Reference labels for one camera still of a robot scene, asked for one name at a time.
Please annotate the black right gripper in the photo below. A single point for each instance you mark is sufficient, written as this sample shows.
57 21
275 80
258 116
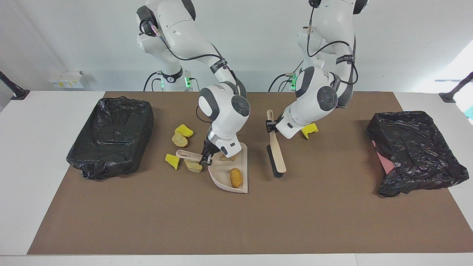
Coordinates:
211 146

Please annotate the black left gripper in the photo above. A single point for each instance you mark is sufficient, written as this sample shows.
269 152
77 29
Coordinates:
279 122

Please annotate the blocky pale bread chunk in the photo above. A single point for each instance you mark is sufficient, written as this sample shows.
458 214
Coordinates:
194 167

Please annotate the sliced golden bread piece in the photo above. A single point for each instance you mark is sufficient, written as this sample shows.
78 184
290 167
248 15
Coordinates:
229 158

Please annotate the beige plastic dustpan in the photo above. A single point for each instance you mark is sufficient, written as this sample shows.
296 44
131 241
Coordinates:
223 175

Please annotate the beige brush with black bristles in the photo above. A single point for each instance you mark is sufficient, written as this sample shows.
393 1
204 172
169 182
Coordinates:
277 155

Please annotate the pale bread piece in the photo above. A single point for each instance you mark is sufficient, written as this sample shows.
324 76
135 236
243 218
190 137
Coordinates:
179 140

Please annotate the small yellow sponge piece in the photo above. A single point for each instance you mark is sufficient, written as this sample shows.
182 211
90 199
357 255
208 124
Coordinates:
171 161

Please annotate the brown fried bread roll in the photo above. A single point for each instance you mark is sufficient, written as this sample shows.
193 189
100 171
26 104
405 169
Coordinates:
236 178

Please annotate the notched yellow sponge piece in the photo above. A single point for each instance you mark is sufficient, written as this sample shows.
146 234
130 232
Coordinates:
311 130

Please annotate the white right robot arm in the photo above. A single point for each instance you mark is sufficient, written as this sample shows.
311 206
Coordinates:
225 118

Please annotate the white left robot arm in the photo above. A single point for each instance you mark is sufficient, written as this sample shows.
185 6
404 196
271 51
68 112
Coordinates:
314 107

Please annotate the black bag lined pink bin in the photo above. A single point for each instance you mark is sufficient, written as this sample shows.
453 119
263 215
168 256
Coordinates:
414 147

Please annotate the brown table mat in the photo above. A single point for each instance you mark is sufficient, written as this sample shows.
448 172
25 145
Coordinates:
184 221

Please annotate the black stand foot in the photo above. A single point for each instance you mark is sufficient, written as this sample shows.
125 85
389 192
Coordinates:
449 97
18 93

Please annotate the teal plastic object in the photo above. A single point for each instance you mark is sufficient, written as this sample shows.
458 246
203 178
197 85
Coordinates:
470 112

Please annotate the white wall boxes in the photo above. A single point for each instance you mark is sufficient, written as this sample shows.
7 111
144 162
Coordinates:
66 79

